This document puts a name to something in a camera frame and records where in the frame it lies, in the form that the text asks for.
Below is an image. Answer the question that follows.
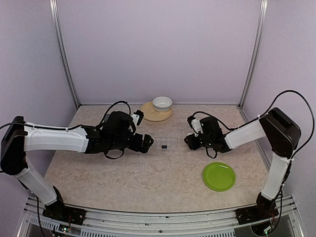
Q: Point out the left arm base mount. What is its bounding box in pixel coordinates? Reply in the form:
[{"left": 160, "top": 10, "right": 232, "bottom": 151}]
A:
[{"left": 42, "top": 186, "right": 86, "bottom": 226}]

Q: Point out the aluminium frame post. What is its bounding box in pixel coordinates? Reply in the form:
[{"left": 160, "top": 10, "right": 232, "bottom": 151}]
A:
[
  {"left": 238, "top": 0, "right": 268, "bottom": 110},
  {"left": 49, "top": 0, "right": 81, "bottom": 110}
]

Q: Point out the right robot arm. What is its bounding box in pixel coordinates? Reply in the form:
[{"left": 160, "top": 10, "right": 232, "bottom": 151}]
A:
[{"left": 184, "top": 108, "right": 301, "bottom": 219}]

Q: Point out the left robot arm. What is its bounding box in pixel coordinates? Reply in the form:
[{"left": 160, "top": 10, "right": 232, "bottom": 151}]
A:
[{"left": 0, "top": 110, "right": 154, "bottom": 220}]

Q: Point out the green round plate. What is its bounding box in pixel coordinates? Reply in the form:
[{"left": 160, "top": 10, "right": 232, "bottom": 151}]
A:
[{"left": 202, "top": 162, "right": 236, "bottom": 192}]

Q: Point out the beige round plate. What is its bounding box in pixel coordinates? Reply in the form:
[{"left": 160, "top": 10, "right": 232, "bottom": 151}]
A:
[{"left": 140, "top": 101, "right": 173, "bottom": 122}]

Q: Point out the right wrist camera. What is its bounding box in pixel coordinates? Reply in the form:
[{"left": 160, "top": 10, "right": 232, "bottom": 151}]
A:
[{"left": 187, "top": 115, "right": 203, "bottom": 137}]

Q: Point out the front aluminium rail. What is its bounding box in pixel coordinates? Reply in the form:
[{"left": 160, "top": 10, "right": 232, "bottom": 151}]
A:
[{"left": 15, "top": 196, "right": 304, "bottom": 237}]

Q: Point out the right aluminium frame post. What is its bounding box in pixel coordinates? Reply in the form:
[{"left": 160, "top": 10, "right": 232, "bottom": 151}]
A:
[{"left": 238, "top": 0, "right": 268, "bottom": 110}]

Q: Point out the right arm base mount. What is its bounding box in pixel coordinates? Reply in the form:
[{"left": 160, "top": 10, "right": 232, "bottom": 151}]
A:
[{"left": 236, "top": 193, "right": 279, "bottom": 225}]

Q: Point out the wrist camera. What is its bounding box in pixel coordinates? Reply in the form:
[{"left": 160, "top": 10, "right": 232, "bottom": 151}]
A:
[
  {"left": 131, "top": 110, "right": 144, "bottom": 126},
  {"left": 187, "top": 115, "right": 203, "bottom": 137}
]

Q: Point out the white ceramic bowl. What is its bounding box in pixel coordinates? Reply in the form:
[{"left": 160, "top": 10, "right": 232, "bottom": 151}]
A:
[{"left": 152, "top": 96, "right": 173, "bottom": 112}]

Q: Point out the left aluminium frame post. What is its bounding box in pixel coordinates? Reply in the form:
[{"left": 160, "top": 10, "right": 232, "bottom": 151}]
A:
[{"left": 49, "top": 0, "right": 81, "bottom": 110}]

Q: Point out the clear plastic pill organizer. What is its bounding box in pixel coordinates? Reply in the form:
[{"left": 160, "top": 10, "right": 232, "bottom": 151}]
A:
[{"left": 154, "top": 137, "right": 178, "bottom": 150}]

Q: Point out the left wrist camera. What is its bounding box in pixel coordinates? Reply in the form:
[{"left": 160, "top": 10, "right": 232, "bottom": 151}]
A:
[{"left": 131, "top": 110, "right": 144, "bottom": 126}]

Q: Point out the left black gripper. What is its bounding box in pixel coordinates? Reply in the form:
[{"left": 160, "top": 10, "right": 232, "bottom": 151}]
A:
[{"left": 109, "top": 132, "right": 154, "bottom": 153}]

